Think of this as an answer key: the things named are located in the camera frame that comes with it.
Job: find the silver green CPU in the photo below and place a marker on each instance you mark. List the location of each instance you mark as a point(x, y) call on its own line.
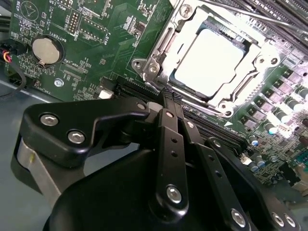
point(207, 62)

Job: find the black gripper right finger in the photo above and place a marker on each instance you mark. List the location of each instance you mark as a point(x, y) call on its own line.
point(225, 192)

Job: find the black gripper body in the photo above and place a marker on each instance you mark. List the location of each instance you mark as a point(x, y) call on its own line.
point(108, 204)

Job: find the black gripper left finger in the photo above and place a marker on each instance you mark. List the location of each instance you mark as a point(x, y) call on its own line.
point(101, 108)

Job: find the metal socket cover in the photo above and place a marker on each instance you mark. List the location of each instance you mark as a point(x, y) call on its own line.
point(253, 56)

